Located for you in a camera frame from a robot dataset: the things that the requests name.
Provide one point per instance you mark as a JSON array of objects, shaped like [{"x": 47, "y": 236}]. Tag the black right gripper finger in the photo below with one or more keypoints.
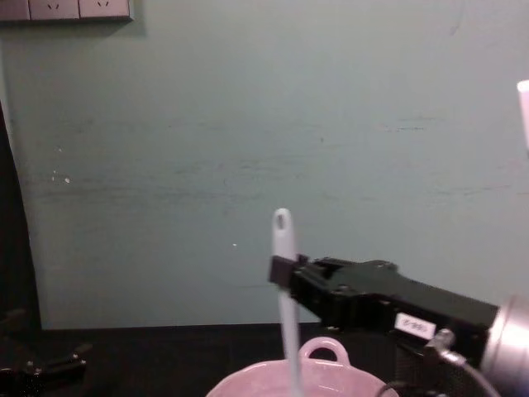
[
  {"x": 326, "y": 264},
  {"x": 308, "y": 289}
]

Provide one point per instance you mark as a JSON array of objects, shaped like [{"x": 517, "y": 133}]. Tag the white plastic spoon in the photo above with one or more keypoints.
[{"x": 282, "y": 240}]

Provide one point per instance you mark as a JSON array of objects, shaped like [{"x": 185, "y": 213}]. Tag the grey wall socket panel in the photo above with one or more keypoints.
[{"x": 66, "y": 9}]

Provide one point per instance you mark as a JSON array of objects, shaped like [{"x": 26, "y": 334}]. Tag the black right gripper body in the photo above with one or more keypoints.
[{"x": 392, "y": 293}]

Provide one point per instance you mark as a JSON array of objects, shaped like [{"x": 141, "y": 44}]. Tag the black table cloth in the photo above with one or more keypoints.
[{"x": 165, "y": 360}]

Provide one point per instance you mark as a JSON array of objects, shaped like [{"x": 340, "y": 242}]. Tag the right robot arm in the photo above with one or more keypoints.
[{"x": 510, "y": 343}]

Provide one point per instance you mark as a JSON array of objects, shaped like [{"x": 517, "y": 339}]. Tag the dark hanging fabric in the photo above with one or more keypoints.
[{"x": 14, "y": 231}]

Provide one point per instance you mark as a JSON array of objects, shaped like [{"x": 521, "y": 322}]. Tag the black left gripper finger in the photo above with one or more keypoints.
[{"x": 58, "y": 366}]

